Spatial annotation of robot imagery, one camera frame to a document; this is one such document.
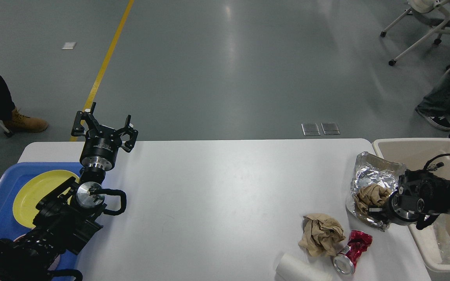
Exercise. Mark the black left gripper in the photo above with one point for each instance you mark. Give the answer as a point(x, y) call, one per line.
point(101, 148)

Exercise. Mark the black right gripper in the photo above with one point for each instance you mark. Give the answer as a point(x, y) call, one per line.
point(393, 212)

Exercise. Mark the foil sheet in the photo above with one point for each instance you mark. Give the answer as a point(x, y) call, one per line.
point(371, 169)

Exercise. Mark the aluminium foil tray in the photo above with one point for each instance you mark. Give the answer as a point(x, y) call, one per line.
point(443, 243)

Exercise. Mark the yellow plate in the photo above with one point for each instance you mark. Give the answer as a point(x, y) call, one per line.
point(32, 192)

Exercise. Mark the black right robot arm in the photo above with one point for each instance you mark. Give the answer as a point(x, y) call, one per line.
point(420, 199)

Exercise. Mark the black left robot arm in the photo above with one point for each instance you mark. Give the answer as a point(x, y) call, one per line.
point(91, 200)

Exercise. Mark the red wrapper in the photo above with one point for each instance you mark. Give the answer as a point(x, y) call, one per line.
point(358, 243)

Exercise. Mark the metal can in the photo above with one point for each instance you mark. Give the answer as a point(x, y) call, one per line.
point(343, 265)

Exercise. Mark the beige plastic bin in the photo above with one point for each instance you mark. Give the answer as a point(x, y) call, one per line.
point(414, 153)

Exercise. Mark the metal floor socket plates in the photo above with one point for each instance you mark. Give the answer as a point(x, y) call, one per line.
point(317, 129)

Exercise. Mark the white floor marker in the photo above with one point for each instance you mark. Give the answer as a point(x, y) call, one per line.
point(69, 46)

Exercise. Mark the white paper cup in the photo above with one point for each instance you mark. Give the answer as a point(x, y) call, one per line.
point(291, 268)

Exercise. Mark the blue plastic tray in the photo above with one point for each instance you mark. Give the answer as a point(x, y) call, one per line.
point(29, 258)

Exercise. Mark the office chair base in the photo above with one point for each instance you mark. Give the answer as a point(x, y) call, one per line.
point(435, 14)

